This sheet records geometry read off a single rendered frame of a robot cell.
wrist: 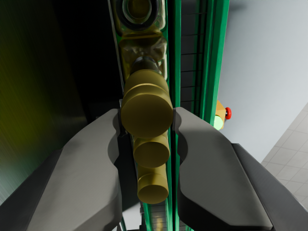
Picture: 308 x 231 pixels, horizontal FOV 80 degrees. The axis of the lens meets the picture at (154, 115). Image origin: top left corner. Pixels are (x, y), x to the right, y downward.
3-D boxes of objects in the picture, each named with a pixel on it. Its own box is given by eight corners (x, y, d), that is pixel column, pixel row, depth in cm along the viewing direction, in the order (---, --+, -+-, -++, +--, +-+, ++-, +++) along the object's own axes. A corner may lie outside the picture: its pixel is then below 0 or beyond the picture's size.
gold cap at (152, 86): (122, 69, 14) (115, 92, 11) (168, 68, 14) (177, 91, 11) (126, 109, 16) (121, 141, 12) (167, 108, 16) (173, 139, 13)
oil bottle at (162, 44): (128, 24, 36) (113, 45, 18) (156, 21, 36) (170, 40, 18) (131, 53, 39) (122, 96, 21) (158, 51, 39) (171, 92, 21)
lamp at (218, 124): (206, 115, 55) (210, 120, 52) (221, 113, 55) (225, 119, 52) (205, 127, 57) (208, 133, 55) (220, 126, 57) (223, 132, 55)
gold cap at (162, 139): (132, 115, 20) (129, 142, 16) (165, 113, 20) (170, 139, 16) (135, 141, 22) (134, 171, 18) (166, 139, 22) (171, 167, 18)
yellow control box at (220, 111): (196, 100, 61) (202, 112, 54) (219, 98, 61) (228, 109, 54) (195, 118, 64) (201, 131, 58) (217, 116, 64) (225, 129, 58)
